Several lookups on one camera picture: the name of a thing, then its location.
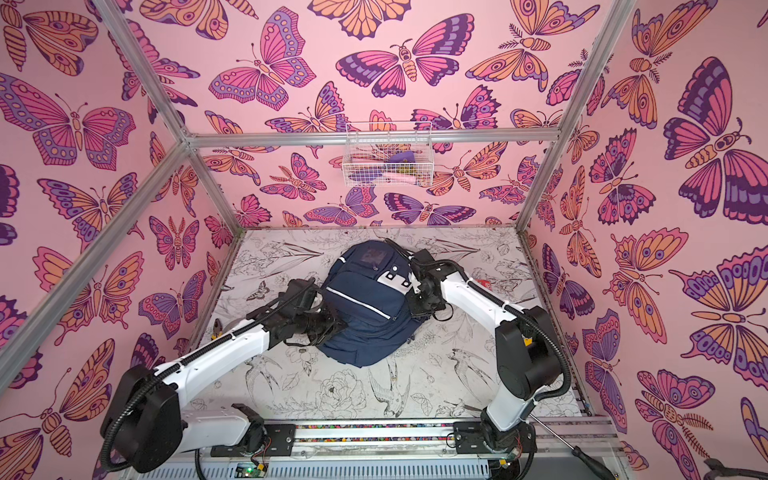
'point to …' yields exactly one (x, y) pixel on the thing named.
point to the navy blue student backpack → (370, 283)
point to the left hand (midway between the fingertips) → (352, 320)
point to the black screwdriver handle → (602, 471)
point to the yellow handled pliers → (217, 329)
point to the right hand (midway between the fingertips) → (416, 307)
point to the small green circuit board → (250, 470)
